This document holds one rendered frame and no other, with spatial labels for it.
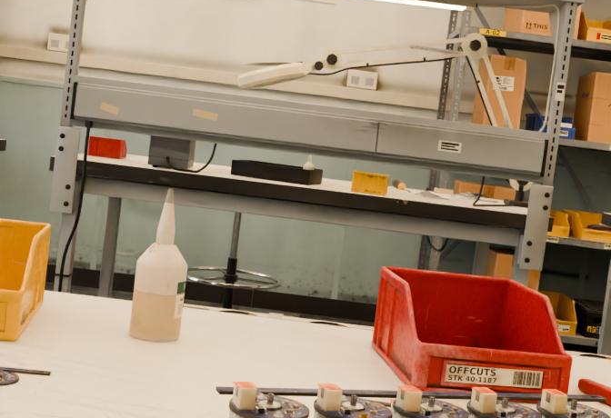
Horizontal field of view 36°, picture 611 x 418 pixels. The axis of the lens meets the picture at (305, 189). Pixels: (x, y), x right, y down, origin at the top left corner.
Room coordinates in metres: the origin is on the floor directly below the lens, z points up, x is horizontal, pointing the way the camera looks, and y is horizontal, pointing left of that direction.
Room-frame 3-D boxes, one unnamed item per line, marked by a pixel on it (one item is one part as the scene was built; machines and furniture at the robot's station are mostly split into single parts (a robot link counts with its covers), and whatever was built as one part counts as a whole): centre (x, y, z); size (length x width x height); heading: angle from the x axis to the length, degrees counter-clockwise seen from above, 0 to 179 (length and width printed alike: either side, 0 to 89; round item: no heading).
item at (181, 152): (2.73, 0.40, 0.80); 0.15 x 0.12 x 0.10; 1
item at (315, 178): (2.81, 0.09, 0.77); 0.24 x 0.16 x 0.04; 75
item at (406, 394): (0.30, -0.04, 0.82); 0.01 x 0.01 x 0.01; 20
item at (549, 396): (0.32, -0.10, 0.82); 0.01 x 0.01 x 0.01; 20
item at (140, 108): (2.58, 0.01, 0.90); 1.30 x 0.06 x 0.12; 90
